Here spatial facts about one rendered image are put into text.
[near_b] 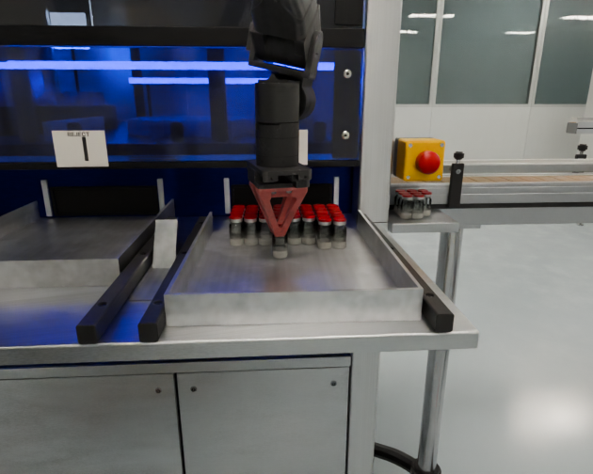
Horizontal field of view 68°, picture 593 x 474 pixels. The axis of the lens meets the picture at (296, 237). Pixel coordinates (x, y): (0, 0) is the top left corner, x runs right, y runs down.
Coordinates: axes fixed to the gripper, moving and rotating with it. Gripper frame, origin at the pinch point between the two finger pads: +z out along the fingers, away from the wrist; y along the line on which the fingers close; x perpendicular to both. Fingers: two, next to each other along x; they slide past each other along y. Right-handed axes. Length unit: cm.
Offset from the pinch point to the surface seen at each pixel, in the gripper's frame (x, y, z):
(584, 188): -70, 11, 1
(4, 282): 34.3, -0.1, 3.7
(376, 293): -4.4, -21.4, 0.9
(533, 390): -119, 53, 94
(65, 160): 29.9, 25.8, -7.1
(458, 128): -341, 406, 24
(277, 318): 5.4, -18.9, 3.4
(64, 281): 27.5, -1.8, 3.7
